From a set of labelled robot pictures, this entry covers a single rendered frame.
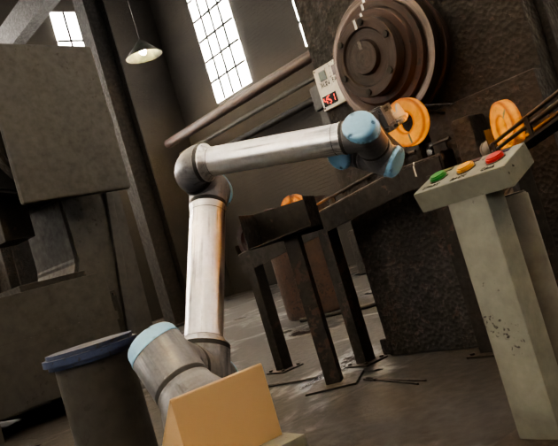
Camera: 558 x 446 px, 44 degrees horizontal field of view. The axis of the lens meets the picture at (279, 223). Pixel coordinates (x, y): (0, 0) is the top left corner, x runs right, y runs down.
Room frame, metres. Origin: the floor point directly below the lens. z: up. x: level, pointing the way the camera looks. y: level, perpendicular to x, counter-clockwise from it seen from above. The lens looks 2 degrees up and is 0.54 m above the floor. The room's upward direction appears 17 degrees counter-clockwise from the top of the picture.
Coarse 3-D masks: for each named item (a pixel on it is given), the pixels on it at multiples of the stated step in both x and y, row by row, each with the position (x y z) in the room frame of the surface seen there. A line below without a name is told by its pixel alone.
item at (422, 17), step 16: (400, 0) 2.36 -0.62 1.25; (416, 0) 2.36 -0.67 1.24; (416, 16) 2.33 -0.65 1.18; (432, 16) 2.34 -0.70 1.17; (432, 32) 2.30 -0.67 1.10; (336, 48) 2.62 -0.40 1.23; (432, 48) 2.31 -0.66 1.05; (336, 64) 2.64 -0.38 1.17; (432, 64) 2.33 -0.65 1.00; (432, 80) 2.37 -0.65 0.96; (416, 96) 2.40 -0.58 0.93
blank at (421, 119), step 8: (392, 104) 2.21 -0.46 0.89; (400, 104) 2.19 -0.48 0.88; (408, 104) 2.17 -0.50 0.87; (416, 104) 2.15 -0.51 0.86; (408, 112) 2.17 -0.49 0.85; (416, 112) 2.15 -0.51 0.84; (424, 112) 2.14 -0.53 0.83; (416, 120) 2.16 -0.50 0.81; (424, 120) 2.14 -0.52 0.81; (400, 128) 2.23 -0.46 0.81; (416, 128) 2.16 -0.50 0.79; (424, 128) 2.15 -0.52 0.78; (392, 136) 2.24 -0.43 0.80; (400, 136) 2.22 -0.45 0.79; (408, 136) 2.19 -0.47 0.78; (416, 136) 2.17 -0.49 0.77; (424, 136) 2.18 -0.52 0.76; (408, 144) 2.20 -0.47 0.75; (416, 144) 2.21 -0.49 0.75
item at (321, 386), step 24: (240, 216) 2.64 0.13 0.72; (264, 216) 2.81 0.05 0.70; (288, 216) 2.79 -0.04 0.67; (312, 216) 2.62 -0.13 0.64; (264, 240) 2.82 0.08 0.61; (288, 240) 2.66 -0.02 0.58; (312, 288) 2.65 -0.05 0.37; (312, 312) 2.66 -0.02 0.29; (312, 336) 2.66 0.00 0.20; (336, 360) 2.67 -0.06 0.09; (336, 384) 2.63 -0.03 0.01
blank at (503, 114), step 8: (496, 104) 1.99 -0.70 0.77; (504, 104) 1.96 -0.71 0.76; (512, 104) 1.95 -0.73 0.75; (496, 112) 2.01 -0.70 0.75; (504, 112) 1.96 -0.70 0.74; (512, 112) 1.94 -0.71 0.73; (496, 120) 2.03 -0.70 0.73; (504, 120) 1.98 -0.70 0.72; (512, 120) 1.93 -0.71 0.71; (496, 128) 2.04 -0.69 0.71; (504, 128) 2.04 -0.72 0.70; (496, 136) 2.06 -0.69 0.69; (520, 136) 1.95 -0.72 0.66; (512, 144) 1.97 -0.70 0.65
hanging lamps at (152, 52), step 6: (138, 36) 11.36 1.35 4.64; (138, 42) 11.26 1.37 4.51; (144, 42) 11.26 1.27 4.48; (138, 48) 11.13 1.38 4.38; (144, 48) 11.10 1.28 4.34; (150, 48) 11.12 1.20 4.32; (156, 48) 11.21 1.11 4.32; (132, 54) 11.41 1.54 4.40; (138, 54) 11.52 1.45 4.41; (144, 54) 11.56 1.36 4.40; (150, 54) 11.57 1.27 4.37; (156, 54) 11.55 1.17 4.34; (126, 60) 11.31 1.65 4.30; (132, 60) 11.50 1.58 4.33; (138, 60) 11.59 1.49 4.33; (144, 60) 11.64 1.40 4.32; (150, 60) 11.66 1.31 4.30
